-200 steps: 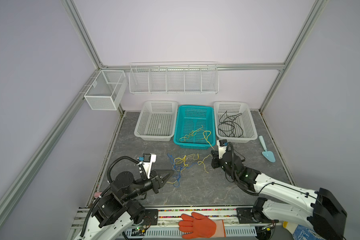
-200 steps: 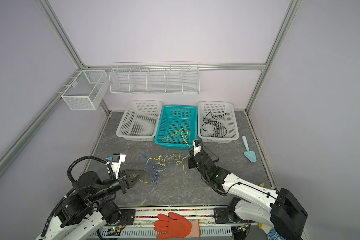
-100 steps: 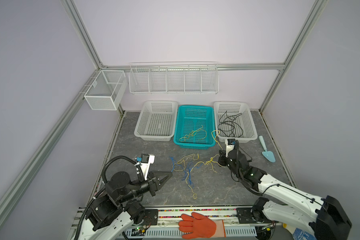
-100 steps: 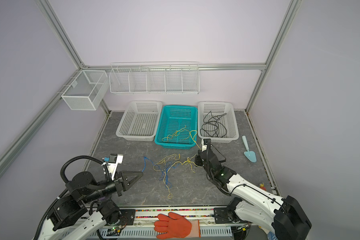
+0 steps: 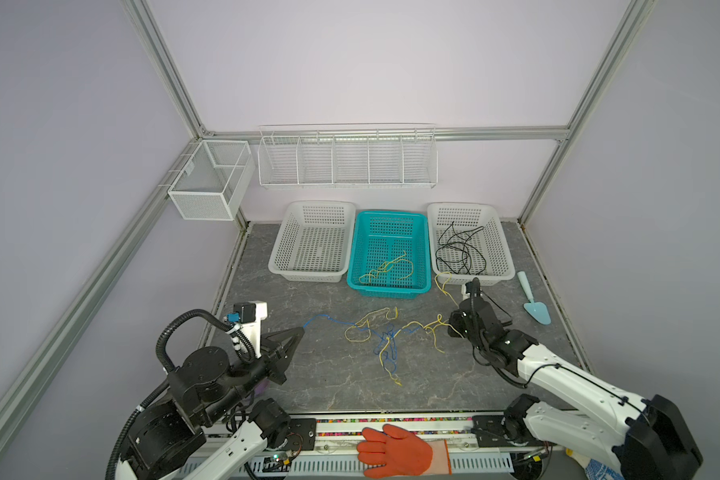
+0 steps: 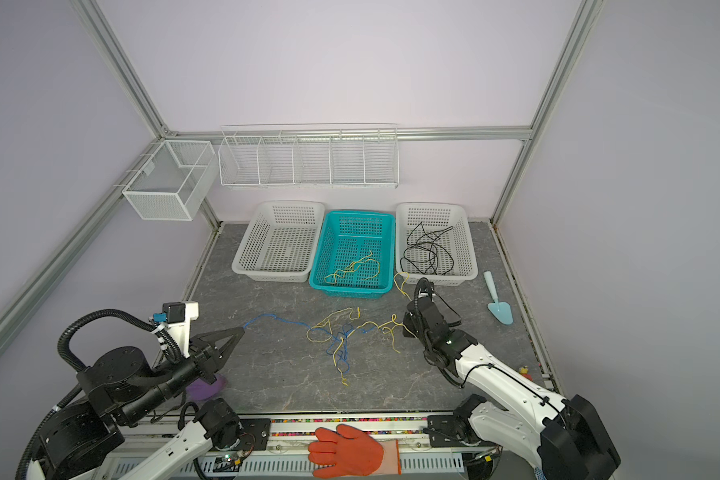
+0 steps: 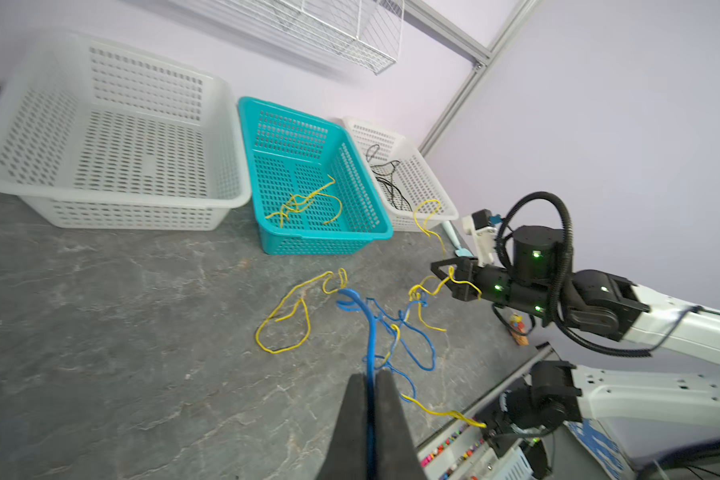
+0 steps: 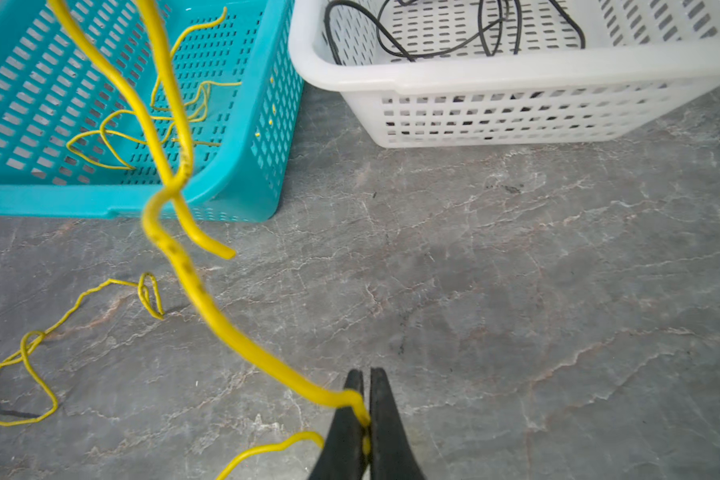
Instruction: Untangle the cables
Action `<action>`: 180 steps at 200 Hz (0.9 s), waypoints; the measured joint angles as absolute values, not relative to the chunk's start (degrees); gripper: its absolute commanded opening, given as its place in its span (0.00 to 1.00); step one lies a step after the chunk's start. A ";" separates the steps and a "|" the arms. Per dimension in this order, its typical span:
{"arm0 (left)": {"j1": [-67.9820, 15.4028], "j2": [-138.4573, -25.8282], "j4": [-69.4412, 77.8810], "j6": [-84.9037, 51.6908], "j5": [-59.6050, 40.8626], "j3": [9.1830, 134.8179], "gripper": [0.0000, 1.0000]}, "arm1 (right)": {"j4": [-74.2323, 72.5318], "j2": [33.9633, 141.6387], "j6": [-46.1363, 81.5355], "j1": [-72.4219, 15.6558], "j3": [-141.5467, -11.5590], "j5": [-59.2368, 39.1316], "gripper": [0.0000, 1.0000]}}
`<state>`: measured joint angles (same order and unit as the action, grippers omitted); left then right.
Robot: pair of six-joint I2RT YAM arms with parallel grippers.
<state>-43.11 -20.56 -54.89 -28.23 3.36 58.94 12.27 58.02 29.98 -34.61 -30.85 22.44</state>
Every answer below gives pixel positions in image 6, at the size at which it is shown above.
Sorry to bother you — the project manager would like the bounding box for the blue wire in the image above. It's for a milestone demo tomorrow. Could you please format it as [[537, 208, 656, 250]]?
[[242, 313, 361, 374]]

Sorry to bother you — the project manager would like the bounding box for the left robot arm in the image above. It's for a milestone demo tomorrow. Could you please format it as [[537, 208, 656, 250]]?
[[15, 302, 245, 479]]

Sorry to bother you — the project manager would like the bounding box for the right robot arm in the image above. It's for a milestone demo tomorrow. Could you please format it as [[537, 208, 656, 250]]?
[[404, 278, 621, 479]]

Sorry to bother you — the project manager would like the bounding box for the pink purple brush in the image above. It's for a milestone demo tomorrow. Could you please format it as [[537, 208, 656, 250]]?
[[186, 374, 226, 402]]

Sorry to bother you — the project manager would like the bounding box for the white plastic basket right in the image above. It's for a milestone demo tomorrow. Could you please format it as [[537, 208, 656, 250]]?
[[395, 203, 478, 286]]

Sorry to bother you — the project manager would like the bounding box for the white plastic basket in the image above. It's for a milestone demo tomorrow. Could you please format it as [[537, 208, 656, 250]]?
[[231, 201, 325, 283], [395, 203, 478, 286]]

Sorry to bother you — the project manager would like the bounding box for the teal plastic basket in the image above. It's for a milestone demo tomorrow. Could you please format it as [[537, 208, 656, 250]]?
[[309, 210, 396, 299]]

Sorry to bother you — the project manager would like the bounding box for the small toy figure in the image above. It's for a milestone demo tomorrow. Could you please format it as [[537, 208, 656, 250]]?
[[518, 367, 532, 380]]

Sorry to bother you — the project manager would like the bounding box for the white plastic basket left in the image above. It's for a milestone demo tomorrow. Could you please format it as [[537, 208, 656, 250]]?
[[231, 201, 325, 283]]

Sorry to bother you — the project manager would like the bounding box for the orange rubber glove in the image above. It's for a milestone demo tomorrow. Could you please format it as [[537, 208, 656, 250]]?
[[308, 424, 402, 479]]

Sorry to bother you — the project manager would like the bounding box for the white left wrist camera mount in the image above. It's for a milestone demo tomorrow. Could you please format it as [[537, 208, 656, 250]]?
[[151, 301, 199, 362]]

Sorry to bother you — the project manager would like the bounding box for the mint green brush handle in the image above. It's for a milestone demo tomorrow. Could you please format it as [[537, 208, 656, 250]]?
[[483, 271, 514, 325]]

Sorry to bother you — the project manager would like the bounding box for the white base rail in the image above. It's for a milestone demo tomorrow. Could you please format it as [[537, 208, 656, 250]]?
[[95, 409, 601, 480]]

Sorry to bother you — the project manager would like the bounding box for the small white wire basket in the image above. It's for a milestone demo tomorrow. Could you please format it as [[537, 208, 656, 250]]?
[[123, 140, 218, 221]]

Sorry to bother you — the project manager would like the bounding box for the long white wire shelf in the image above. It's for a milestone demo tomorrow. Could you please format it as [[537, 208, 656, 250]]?
[[218, 123, 400, 189]]

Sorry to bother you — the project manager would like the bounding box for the aluminium frame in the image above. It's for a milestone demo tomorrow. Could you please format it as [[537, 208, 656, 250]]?
[[0, 1, 603, 358]]

